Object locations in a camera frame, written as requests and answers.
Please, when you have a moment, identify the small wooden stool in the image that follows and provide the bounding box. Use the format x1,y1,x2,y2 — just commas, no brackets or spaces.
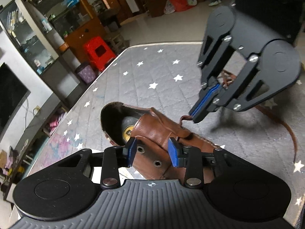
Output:
103,31,130,55

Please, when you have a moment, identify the white tv wall unit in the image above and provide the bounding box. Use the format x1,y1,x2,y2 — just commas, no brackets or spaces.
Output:
1,30,60,151

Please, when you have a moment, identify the brown wooden cabinet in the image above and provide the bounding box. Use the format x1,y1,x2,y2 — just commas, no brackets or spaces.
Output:
20,0,134,53

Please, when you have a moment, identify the red plastic stool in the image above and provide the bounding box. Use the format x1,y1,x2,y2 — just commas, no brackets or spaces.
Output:
83,36,116,72

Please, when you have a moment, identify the dark glass display cabinet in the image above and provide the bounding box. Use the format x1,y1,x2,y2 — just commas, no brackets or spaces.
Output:
1,0,59,75

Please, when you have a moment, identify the purple patterned waste bin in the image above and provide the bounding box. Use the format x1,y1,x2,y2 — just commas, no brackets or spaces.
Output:
75,62,96,84

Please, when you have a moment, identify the brown leather shoe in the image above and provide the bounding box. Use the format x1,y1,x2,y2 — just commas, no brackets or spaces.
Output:
100,102,218,180

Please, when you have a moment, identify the black flat television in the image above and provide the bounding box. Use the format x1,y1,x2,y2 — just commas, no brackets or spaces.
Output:
0,63,30,135

